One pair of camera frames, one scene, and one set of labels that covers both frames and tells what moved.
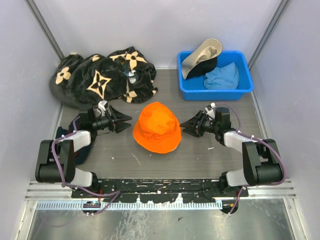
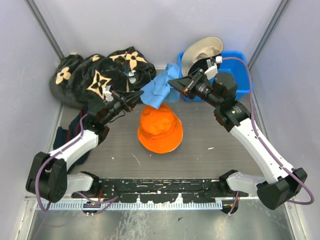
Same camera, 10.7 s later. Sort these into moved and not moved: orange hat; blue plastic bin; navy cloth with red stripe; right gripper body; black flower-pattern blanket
Moved: right gripper body
Not moved: orange hat; navy cloth with red stripe; black flower-pattern blanket; blue plastic bin
